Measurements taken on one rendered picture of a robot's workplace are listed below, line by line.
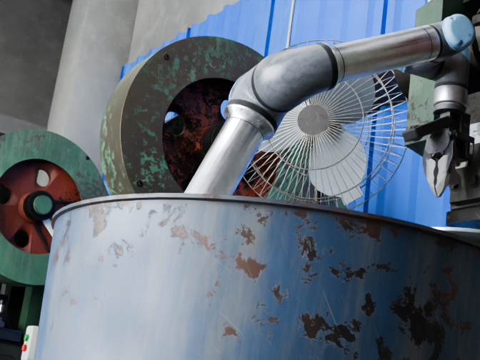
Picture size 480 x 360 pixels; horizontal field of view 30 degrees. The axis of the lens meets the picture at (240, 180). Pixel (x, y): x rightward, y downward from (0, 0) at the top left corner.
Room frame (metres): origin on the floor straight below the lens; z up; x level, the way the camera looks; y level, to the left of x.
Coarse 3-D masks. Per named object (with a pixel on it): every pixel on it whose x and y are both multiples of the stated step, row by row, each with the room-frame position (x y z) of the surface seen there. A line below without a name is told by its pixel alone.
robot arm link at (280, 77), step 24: (432, 24) 1.71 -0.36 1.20; (456, 24) 1.68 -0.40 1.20; (312, 48) 1.60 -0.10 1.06; (336, 48) 1.62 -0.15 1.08; (360, 48) 1.63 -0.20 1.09; (384, 48) 1.65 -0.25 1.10; (408, 48) 1.67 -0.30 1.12; (432, 48) 1.69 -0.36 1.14; (456, 48) 1.71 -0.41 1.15; (264, 72) 1.62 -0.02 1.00; (288, 72) 1.60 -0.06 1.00; (312, 72) 1.59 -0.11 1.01; (336, 72) 1.61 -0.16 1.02; (360, 72) 1.65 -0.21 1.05; (264, 96) 1.65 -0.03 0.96; (288, 96) 1.63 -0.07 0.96; (312, 96) 1.65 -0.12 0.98
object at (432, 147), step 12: (444, 108) 1.86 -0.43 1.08; (456, 108) 1.86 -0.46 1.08; (456, 120) 1.89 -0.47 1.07; (468, 120) 1.90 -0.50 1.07; (444, 132) 1.86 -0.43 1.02; (456, 132) 1.86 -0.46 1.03; (468, 132) 1.90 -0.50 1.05; (432, 144) 1.89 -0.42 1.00; (444, 144) 1.86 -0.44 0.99; (456, 144) 1.88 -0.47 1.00; (468, 144) 1.89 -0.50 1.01; (432, 156) 1.89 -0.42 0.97; (456, 156) 1.88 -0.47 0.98; (468, 156) 1.88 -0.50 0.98
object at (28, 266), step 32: (0, 160) 4.43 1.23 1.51; (32, 160) 4.60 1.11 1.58; (64, 160) 4.63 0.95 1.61; (0, 192) 4.73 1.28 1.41; (32, 192) 4.60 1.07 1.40; (64, 192) 4.72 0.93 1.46; (96, 192) 4.75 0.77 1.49; (0, 224) 4.54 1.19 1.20; (32, 224) 4.64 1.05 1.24; (0, 256) 4.49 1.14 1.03; (32, 256) 4.58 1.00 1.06; (0, 288) 4.92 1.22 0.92; (32, 288) 4.90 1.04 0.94; (0, 320) 4.77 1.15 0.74; (32, 320) 4.92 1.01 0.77; (0, 352) 4.76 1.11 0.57
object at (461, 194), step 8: (472, 96) 1.97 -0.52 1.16; (472, 104) 1.97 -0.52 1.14; (472, 112) 1.96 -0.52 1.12; (472, 120) 1.96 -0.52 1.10; (472, 128) 1.96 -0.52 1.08; (472, 136) 1.96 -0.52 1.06; (472, 160) 1.96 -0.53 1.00; (456, 168) 1.98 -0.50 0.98; (464, 168) 1.94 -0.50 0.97; (472, 168) 1.92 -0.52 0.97; (464, 176) 1.93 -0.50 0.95; (472, 176) 1.90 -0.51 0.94; (456, 184) 1.94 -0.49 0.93; (464, 184) 1.93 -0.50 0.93; (472, 184) 1.90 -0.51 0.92; (456, 192) 1.95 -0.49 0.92; (464, 192) 1.93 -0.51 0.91; (472, 192) 1.91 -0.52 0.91; (456, 200) 1.95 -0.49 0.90; (464, 200) 1.93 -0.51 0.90; (472, 200) 1.92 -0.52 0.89; (456, 208) 1.99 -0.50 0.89; (464, 208) 1.98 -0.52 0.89
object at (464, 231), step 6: (438, 228) 1.80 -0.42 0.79; (444, 228) 1.79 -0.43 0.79; (450, 228) 1.79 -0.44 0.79; (456, 228) 1.79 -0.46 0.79; (462, 228) 1.78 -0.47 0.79; (456, 234) 1.81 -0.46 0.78; (462, 234) 1.81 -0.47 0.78; (468, 234) 1.80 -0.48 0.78; (474, 234) 1.80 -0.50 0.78; (474, 240) 1.84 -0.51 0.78
